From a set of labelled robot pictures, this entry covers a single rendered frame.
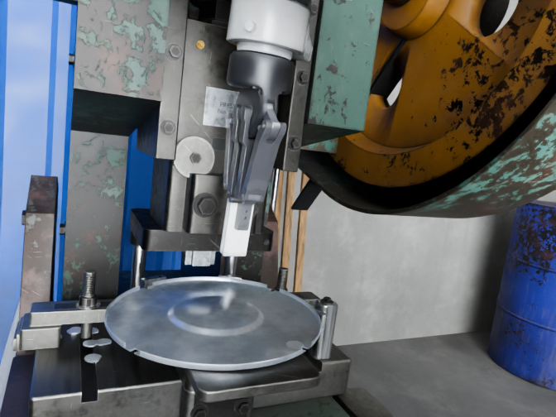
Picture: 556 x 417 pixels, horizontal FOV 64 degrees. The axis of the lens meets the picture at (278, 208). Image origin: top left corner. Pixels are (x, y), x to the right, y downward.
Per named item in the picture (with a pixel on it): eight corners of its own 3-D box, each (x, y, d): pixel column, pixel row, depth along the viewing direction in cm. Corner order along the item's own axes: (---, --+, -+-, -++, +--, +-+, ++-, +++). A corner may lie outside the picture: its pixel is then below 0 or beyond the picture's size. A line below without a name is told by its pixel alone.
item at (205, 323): (233, 405, 42) (234, 397, 42) (56, 315, 57) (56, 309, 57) (353, 316, 66) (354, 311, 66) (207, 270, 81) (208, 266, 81)
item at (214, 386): (308, 481, 51) (324, 372, 49) (188, 510, 45) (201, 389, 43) (236, 370, 73) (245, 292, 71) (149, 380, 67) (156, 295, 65)
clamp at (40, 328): (140, 341, 68) (145, 276, 66) (12, 351, 60) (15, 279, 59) (135, 324, 73) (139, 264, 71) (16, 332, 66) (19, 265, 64)
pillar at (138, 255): (143, 302, 75) (150, 221, 73) (129, 303, 74) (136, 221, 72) (141, 297, 77) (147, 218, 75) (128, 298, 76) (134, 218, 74)
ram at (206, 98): (275, 241, 63) (303, 24, 59) (170, 239, 57) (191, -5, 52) (235, 216, 78) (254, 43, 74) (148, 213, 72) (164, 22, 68)
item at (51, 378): (347, 394, 71) (352, 359, 70) (26, 446, 52) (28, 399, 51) (271, 318, 98) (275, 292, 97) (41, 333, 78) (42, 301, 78)
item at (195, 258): (215, 266, 71) (218, 243, 70) (186, 266, 69) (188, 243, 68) (210, 260, 74) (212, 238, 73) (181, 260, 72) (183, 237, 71)
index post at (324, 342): (332, 358, 70) (340, 300, 68) (315, 360, 68) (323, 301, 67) (323, 350, 72) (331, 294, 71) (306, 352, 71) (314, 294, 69)
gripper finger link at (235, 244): (252, 200, 54) (255, 202, 54) (243, 254, 56) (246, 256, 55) (229, 198, 53) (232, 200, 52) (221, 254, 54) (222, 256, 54)
